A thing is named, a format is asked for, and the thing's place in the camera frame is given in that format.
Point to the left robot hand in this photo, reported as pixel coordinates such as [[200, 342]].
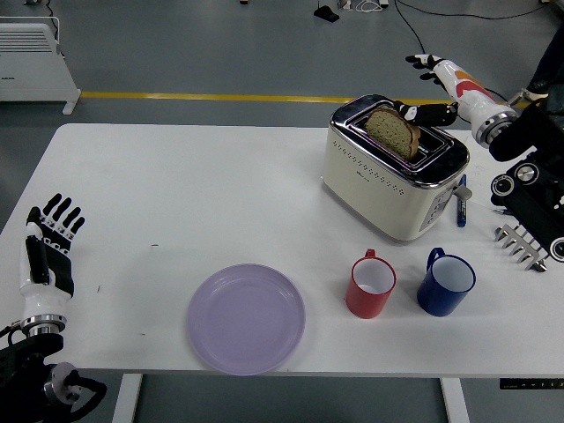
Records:
[[39, 291]]

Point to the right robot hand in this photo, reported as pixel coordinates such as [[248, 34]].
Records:
[[467, 92]]

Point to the bread slice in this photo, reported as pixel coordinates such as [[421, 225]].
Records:
[[390, 132]]

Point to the purple plate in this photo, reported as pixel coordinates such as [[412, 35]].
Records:
[[247, 319]]

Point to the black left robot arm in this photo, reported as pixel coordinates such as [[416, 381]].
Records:
[[26, 357]]

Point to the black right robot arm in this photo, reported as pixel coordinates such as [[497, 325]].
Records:
[[533, 194]]

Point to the white paper sheet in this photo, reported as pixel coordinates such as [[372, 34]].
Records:
[[480, 176]]

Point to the person in jeans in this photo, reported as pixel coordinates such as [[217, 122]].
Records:
[[551, 66]]

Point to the blue marker pen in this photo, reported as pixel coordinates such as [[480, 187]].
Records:
[[461, 211]]

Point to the cream and chrome toaster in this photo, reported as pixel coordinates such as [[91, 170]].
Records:
[[374, 194]]

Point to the white table leg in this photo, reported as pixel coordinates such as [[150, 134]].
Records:
[[454, 403], [125, 401]]

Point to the metal toast rack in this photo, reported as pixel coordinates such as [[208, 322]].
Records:
[[515, 244]]

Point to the black floor device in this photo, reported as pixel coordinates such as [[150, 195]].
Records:
[[327, 14]]

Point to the blue mug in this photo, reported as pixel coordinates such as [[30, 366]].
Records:
[[438, 299]]

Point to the white panel heater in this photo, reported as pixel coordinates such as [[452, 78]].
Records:
[[35, 75]]

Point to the red mug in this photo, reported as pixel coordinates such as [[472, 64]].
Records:
[[365, 302]]

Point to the black table control panel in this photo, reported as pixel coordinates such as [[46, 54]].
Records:
[[529, 383]]

